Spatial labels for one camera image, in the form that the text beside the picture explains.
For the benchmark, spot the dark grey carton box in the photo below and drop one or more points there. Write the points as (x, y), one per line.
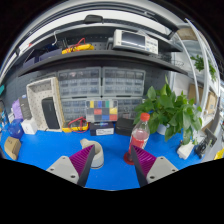
(25, 106)

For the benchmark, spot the dark overhead shelf unit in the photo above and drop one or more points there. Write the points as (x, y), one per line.
(100, 56)

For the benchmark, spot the black rectangular case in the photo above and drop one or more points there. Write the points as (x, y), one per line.
(50, 113)

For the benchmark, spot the grey parts drawer cabinet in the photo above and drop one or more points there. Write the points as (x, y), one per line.
(73, 109)
(123, 81)
(128, 106)
(79, 82)

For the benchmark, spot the blue carton box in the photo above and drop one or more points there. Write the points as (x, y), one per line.
(15, 129)

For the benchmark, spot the black soft pouch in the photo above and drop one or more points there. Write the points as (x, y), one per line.
(124, 126)

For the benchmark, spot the green potted plant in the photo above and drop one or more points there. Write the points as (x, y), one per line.
(170, 110)

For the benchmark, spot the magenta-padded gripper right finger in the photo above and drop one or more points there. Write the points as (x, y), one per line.
(153, 166)

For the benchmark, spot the small white box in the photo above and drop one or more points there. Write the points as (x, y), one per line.
(29, 126)

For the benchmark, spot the clear red-capped drink bottle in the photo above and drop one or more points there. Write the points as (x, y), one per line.
(140, 133)

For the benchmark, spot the white metal shelf rack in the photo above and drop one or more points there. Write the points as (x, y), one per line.
(203, 66)

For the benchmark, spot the white perforated tray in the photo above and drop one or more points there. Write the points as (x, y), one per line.
(35, 100)

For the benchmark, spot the brown cardboard box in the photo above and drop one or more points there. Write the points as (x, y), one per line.
(12, 148)

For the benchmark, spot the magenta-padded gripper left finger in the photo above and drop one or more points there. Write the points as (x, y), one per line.
(71, 165)

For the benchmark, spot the white power adapter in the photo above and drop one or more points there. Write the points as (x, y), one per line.
(185, 150)

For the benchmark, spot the flat round red coaster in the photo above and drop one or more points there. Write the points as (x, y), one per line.
(128, 159)

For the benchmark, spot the black box with white label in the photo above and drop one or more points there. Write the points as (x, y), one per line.
(101, 129)

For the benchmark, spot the clear organizer with coloured parts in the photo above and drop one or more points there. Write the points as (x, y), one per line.
(101, 111)

